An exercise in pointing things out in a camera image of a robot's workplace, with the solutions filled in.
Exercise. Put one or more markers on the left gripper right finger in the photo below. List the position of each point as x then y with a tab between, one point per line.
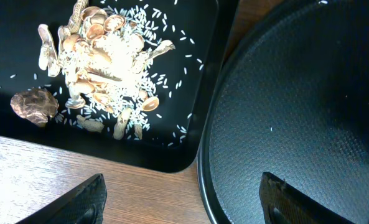
282	203

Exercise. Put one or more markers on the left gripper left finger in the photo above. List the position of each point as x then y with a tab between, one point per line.
84	204

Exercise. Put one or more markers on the peanut shells and rice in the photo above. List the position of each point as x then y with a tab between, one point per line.
104	56

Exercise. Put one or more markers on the round black serving tray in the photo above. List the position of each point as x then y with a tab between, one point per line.
292	100

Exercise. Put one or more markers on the black rectangular tray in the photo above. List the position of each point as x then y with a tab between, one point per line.
185	78

